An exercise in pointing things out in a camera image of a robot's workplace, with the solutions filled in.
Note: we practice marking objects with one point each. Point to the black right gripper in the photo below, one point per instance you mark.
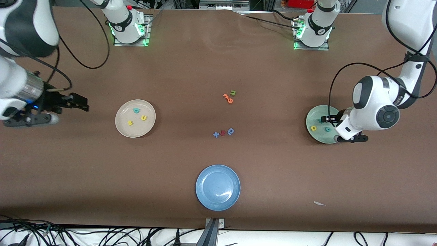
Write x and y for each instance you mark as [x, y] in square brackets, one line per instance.
[51, 101]

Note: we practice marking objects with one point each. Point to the yellow foam letter a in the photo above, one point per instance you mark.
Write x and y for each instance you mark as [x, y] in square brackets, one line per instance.
[312, 128]

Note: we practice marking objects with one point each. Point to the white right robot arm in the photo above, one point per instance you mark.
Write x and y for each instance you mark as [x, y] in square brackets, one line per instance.
[20, 27]

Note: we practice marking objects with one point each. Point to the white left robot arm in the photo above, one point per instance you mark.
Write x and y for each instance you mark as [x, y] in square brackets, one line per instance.
[375, 102]

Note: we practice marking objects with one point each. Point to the green plate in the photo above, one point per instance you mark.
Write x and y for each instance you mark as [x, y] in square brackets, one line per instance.
[319, 112]

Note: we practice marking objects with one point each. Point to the beige plate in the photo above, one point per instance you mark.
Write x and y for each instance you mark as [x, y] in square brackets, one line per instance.
[136, 131]

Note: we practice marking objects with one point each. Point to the white torn paper scrap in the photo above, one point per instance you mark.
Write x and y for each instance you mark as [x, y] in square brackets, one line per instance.
[319, 203]

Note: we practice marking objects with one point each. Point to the blue foam letter a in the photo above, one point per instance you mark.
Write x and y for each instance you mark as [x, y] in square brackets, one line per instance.
[232, 132]

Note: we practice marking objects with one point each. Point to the red box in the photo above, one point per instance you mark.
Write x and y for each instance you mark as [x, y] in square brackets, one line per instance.
[297, 3]

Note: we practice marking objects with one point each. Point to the blue plate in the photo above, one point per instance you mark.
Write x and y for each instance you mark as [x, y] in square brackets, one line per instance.
[217, 188]

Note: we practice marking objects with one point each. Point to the grey device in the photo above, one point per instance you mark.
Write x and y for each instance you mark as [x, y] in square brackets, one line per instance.
[223, 5]

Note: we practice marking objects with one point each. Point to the black power plug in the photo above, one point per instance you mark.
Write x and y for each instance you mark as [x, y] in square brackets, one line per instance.
[178, 239]

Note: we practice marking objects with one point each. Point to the metal table edge bracket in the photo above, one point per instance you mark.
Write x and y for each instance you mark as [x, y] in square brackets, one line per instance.
[213, 232]

